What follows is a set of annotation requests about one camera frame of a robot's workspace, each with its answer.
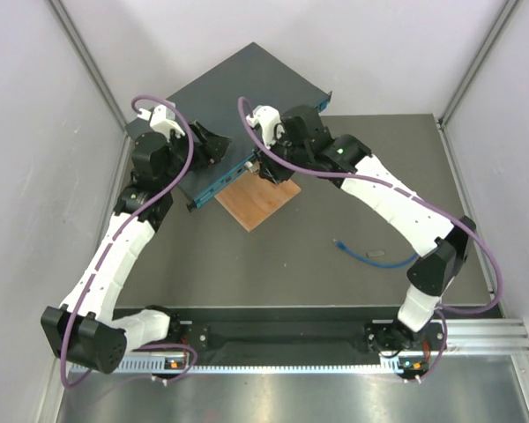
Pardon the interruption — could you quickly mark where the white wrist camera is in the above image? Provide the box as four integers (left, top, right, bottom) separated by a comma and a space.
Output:
138, 105, 185, 139
246, 106, 285, 150

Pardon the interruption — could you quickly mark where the purple cable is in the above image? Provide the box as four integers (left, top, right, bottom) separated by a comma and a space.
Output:
60, 93, 199, 390
237, 96, 504, 384

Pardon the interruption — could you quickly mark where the blue ethernet cable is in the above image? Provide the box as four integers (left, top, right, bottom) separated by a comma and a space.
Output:
332, 238, 420, 269

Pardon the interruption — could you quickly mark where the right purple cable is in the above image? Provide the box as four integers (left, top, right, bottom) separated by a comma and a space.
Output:
237, 96, 504, 384

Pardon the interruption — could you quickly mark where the wooden board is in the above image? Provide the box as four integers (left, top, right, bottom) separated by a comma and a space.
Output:
215, 172, 301, 233

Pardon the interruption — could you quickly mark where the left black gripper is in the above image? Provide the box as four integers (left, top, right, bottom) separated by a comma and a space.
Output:
160, 120, 232, 189

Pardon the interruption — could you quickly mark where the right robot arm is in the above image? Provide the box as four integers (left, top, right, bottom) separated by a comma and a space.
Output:
245, 106, 475, 349

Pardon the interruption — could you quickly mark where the blue-grey network switch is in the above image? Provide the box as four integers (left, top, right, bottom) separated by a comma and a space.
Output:
124, 41, 333, 214

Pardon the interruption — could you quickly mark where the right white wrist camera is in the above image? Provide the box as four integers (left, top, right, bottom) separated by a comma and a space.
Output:
246, 106, 285, 150

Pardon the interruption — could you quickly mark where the perforated cable duct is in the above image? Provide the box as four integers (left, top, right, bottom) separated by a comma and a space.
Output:
70, 354, 406, 375

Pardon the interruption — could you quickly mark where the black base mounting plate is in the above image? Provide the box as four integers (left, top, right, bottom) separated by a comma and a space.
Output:
131, 306, 502, 367

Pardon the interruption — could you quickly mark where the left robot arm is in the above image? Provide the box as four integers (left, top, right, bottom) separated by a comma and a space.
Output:
41, 121, 232, 374

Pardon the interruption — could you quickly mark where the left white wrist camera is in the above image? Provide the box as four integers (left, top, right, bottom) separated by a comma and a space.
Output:
138, 105, 185, 139

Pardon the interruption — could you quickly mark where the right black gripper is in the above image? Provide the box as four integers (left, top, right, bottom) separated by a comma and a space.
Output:
253, 130, 311, 186

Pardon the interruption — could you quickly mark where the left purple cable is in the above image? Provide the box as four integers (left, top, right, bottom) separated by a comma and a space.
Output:
60, 93, 199, 390

